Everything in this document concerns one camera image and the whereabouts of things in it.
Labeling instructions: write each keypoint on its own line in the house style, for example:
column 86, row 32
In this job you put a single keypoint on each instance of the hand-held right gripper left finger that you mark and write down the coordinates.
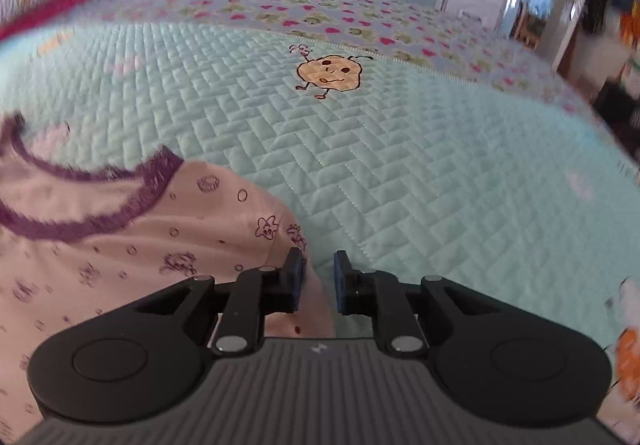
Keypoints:
column 295, row 280

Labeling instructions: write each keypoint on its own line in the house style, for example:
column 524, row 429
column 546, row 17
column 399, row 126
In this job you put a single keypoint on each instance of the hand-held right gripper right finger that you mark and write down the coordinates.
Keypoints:
column 341, row 280

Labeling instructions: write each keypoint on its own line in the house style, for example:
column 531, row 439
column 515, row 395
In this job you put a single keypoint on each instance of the pink printed pajama top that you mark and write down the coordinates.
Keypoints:
column 125, row 235

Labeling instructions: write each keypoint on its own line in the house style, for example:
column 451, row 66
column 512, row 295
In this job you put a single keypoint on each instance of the green quilted bee blanket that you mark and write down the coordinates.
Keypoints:
column 400, row 175

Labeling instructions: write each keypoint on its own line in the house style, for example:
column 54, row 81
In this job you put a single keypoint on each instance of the heart print bed sheet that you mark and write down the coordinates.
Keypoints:
column 300, row 5

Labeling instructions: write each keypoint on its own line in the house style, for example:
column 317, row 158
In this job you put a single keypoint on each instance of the wooden chair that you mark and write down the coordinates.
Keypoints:
column 527, row 25

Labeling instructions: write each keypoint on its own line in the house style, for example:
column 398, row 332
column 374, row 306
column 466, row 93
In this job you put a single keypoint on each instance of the magenta printed cloth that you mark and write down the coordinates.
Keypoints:
column 50, row 10

